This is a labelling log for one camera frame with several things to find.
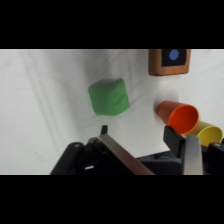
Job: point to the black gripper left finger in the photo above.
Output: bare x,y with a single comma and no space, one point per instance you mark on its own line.
116,151

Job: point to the green foam block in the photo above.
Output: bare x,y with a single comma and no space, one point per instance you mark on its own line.
109,97

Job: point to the wooden block with blue dot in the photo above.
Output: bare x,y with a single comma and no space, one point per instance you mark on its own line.
155,63

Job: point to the orange plastic cup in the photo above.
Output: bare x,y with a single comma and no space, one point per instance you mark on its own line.
180,118

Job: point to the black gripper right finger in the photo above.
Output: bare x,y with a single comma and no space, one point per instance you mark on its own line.
191,156

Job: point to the yellow plastic cup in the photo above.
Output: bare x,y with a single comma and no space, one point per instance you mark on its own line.
208,133

